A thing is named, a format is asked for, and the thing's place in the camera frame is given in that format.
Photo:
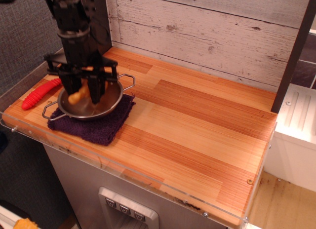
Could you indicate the dark right shelf post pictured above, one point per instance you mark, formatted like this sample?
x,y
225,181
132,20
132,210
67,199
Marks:
x,y
295,55

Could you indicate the orange object bottom left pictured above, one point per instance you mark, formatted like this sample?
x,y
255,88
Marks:
x,y
25,224

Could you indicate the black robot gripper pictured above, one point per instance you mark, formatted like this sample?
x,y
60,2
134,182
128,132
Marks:
x,y
81,59

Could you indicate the grey toy fridge cabinet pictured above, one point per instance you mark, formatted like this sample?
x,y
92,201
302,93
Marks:
x,y
101,200

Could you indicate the red handled metal spoon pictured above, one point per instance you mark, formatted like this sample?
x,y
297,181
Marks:
x,y
36,95

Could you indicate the clear acrylic table edge guard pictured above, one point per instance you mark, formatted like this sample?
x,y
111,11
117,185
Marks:
x,y
196,138

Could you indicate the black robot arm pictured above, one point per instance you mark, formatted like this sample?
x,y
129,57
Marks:
x,y
83,28

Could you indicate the dark purple cloth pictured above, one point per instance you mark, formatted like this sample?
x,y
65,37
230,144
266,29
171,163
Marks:
x,y
101,131

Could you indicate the yellow toy chicken drumstick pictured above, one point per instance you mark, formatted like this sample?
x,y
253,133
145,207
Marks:
x,y
82,93

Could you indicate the white toy sink unit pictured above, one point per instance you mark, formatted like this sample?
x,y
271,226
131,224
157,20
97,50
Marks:
x,y
292,153

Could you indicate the stainless steel bowl with handles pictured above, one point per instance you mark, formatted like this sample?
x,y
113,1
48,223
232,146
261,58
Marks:
x,y
85,110

